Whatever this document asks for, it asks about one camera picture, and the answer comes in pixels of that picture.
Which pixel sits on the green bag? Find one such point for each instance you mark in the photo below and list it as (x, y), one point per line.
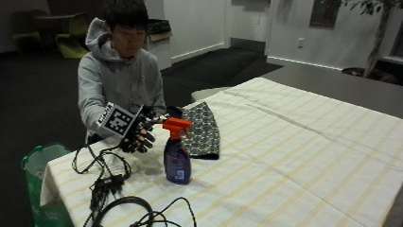
(37, 176)

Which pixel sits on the dark tree planter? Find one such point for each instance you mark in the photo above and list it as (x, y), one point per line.
(378, 75)

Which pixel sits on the white wall outlet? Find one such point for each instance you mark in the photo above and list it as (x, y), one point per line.
(301, 42)

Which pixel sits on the the person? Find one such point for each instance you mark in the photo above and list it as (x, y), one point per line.
(120, 75)

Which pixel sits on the white bin with black liner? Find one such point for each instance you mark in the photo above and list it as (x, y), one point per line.
(158, 41)

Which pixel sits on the green chair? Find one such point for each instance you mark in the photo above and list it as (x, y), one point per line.
(72, 39)
(25, 36)

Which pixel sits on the white marker cube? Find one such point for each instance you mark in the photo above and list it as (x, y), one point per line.
(117, 119)

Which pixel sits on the dark wall frame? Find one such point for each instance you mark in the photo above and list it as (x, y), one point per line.
(323, 12)

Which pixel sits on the dark round table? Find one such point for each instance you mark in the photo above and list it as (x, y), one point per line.
(54, 19)

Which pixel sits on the pale seat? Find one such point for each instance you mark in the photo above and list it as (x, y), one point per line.
(207, 93)

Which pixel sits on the indoor tree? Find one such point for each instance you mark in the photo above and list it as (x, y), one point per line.
(378, 34)

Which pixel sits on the purple spray bottle orange trigger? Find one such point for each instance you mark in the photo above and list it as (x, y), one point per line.
(177, 157)

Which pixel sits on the patterned folded cloth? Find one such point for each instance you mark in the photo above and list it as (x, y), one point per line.
(203, 129)

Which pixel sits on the striped cream tablecloth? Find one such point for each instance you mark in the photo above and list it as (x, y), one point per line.
(269, 151)

